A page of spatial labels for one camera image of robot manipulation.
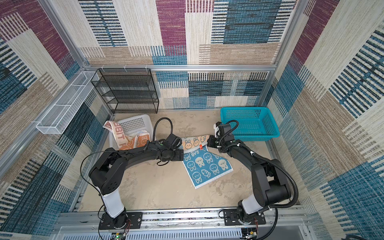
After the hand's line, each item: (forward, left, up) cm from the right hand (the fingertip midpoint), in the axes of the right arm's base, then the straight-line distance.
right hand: (207, 142), depth 91 cm
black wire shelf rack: (+42, +56, +8) cm, 70 cm away
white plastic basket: (+21, +44, -4) cm, 49 cm away
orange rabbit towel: (+5, +52, -5) cm, 52 cm away
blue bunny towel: (-11, +3, -10) cm, 15 cm away
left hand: (-4, +18, -7) cm, 19 cm away
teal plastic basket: (+20, -37, -10) cm, 43 cm away
